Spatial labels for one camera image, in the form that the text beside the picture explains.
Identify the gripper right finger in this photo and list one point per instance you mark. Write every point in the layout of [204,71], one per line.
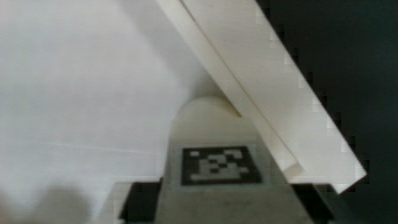
[321,203]

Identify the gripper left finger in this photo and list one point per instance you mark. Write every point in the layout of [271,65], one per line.
[129,203]

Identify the white table leg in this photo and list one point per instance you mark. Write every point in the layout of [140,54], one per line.
[224,187]

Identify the white square tabletop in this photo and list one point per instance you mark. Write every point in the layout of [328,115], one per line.
[106,62]

